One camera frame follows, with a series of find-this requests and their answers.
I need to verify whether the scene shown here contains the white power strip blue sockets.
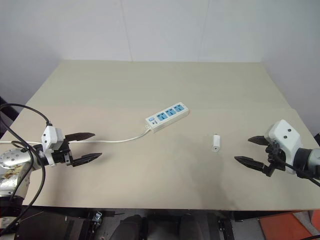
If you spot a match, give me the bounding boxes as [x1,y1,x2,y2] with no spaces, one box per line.
[145,101,190,134]

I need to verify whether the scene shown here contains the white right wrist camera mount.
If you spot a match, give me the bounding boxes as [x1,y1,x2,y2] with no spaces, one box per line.
[264,119,305,175]

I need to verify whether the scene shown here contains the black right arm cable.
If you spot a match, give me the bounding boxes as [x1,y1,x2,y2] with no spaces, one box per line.
[271,159,320,188]

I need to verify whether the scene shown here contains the metal clamp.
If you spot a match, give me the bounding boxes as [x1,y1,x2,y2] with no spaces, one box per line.
[90,211,104,223]

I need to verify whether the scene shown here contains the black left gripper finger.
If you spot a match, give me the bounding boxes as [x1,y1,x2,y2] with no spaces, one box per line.
[70,152,104,168]
[65,132,96,143]

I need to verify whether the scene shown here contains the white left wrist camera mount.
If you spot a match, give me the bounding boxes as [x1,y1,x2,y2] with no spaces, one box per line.
[41,124,67,168]

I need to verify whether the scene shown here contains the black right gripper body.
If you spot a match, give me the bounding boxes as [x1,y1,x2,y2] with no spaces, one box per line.
[264,140,287,178]

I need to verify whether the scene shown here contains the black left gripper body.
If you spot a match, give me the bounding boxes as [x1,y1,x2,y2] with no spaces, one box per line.
[51,139,75,168]

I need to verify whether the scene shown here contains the white power strip cord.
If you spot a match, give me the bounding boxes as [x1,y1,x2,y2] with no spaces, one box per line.
[0,125,151,145]

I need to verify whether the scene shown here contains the orange object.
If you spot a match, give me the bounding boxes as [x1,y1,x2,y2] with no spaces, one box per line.
[258,211,320,240]

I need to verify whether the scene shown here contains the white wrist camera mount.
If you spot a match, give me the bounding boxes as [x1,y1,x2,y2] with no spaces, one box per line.
[41,124,67,168]
[264,119,305,175]

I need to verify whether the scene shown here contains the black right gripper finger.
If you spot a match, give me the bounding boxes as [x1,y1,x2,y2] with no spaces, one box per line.
[233,156,267,174]
[247,135,270,146]

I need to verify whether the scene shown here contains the white plug adapter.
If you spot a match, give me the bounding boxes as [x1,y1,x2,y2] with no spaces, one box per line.
[211,134,223,153]

